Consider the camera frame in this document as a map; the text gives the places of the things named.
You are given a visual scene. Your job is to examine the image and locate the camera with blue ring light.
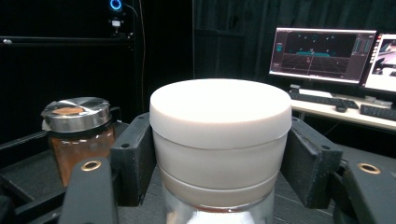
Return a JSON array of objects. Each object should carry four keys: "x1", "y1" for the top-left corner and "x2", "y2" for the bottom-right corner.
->
[{"x1": 107, "y1": 0, "x2": 124, "y2": 30}]

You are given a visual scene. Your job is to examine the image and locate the black two-tier shelf rack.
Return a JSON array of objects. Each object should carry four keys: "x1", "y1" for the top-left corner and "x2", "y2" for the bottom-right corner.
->
[{"x1": 0, "y1": 105, "x2": 396, "y2": 224}]

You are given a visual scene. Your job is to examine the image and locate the thin hanging cable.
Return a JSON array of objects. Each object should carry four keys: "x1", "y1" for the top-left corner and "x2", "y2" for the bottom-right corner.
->
[{"x1": 124, "y1": 0, "x2": 148, "y2": 114}]

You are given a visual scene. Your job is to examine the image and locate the dark curtain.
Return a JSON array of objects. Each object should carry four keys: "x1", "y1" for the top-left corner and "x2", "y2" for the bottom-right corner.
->
[{"x1": 191, "y1": 0, "x2": 396, "y2": 82}]

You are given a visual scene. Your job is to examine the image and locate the large computer monitor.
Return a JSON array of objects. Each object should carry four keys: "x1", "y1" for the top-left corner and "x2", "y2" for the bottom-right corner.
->
[{"x1": 268, "y1": 26, "x2": 377, "y2": 86}]

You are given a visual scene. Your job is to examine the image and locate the computer monitor with bright screen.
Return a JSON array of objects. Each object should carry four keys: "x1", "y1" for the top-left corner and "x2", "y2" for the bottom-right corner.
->
[{"x1": 361, "y1": 33, "x2": 396, "y2": 94}]

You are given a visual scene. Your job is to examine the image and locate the black horizontal stand bar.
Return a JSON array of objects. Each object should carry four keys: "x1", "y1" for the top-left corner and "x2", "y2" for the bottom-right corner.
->
[{"x1": 0, "y1": 35, "x2": 135, "y2": 46}]

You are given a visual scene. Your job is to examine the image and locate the black keyboard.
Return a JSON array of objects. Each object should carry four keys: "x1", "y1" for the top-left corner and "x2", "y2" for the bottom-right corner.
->
[
  {"x1": 360, "y1": 104, "x2": 396, "y2": 122},
  {"x1": 289, "y1": 91, "x2": 360, "y2": 110}
]

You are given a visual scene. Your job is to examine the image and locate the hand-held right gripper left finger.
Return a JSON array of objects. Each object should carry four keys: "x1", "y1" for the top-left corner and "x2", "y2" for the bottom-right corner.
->
[{"x1": 58, "y1": 112, "x2": 157, "y2": 224}]

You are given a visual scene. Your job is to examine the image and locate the brown spice jar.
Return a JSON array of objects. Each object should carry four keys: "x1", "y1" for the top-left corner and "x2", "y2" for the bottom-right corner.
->
[{"x1": 40, "y1": 96, "x2": 118, "y2": 189}]

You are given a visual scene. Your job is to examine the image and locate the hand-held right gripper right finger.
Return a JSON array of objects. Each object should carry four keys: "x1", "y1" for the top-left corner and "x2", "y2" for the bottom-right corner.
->
[{"x1": 279, "y1": 117, "x2": 396, "y2": 224}]

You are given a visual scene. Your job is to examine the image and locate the white desk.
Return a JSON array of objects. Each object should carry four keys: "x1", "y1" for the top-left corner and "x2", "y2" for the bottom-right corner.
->
[{"x1": 290, "y1": 88, "x2": 396, "y2": 132}]

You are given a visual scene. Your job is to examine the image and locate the glass jar with white lid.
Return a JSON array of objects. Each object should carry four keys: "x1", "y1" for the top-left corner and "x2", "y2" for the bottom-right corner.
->
[{"x1": 148, "y1": 77, "x2": 293, "y2": 224}]

